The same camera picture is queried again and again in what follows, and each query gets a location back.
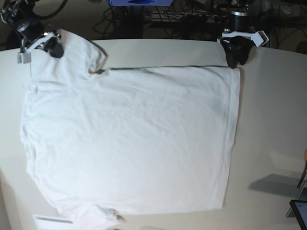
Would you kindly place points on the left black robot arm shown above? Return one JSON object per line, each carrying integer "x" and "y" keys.
{"x": 238, "y": 19}

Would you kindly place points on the blue box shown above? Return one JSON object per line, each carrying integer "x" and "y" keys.
{"x": 140, "y": 2}

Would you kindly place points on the tablet on stand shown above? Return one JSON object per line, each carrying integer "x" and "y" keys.
{"x": 298, "y": 207}

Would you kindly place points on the white paper sheet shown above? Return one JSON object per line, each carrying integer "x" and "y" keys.
{"x": 53, "y": 223}

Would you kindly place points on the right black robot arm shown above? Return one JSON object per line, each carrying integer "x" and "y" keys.
{"x": 30, "y": 29}

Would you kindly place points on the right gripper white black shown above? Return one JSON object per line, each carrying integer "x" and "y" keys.
{"x": 49, "y": 42}

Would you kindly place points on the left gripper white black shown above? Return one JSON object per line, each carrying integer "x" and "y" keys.
{"x": 237, "y": 45}

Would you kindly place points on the white T-shirt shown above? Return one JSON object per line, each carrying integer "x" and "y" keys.
{"x": 101, "y": 144}

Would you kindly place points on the black power strip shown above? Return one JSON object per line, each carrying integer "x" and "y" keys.
{"x": 203, "y": 18}

